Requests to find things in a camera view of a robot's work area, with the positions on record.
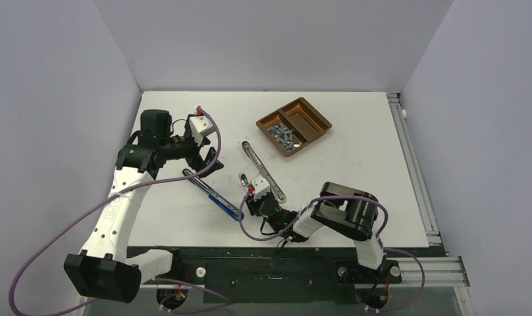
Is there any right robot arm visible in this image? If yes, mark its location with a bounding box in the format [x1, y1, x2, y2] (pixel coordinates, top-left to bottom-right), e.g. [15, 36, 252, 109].
[241, 182, 388, 282]

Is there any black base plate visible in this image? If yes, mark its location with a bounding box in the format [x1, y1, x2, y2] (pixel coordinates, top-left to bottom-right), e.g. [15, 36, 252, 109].
[95, 246, 448, 305]

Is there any pile of grey staples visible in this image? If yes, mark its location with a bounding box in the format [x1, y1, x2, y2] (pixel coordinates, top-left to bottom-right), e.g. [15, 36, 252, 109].
[267, 123, 303, 152]

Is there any blue stapler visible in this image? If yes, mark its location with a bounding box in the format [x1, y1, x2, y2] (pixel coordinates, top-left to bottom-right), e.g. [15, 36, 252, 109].
[182, 169, 244, 222]

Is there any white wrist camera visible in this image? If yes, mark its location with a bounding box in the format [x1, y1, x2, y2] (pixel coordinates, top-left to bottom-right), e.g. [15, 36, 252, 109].
[188, 115, 216, 146]
[250, 175, 271, 201]

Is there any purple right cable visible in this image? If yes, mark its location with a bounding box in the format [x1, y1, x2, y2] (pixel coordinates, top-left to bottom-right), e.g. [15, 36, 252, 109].
[238, 192, 427, 314]

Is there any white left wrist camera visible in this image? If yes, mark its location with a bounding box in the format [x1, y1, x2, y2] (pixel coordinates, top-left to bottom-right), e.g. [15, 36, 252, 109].
[188, 115, 216, 146]

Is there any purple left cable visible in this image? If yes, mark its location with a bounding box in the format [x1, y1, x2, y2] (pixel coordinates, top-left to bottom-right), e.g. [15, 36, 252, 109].
[7, 106, 232, 316]

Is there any brown plastic divided tray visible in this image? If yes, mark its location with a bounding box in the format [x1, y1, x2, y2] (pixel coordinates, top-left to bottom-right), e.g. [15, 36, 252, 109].
[255, 97, 332, 157]

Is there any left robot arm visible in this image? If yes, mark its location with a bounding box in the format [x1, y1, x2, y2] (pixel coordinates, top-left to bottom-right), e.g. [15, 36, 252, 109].
[64, 109, 223, 303]

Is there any light blue staple box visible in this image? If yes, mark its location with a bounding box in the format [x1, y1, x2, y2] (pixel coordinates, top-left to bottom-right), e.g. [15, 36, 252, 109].
[238, 172, 250, 188]

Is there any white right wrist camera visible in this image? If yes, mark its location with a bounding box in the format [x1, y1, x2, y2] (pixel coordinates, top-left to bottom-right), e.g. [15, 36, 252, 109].
[250, 175, 271, 201]

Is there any purple cable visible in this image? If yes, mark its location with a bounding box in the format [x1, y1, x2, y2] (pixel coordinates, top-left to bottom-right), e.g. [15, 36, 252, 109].
[238, 192, 427, 314]
[7, 106, 232, 316]

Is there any silver black stapler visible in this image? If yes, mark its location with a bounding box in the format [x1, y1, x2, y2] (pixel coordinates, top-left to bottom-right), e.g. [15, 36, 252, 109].
[242, 141, 287, 203]

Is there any aluminium frame rail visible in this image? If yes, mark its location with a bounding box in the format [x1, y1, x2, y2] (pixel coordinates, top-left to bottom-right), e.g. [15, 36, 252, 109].
[76, 92, 472, 290]

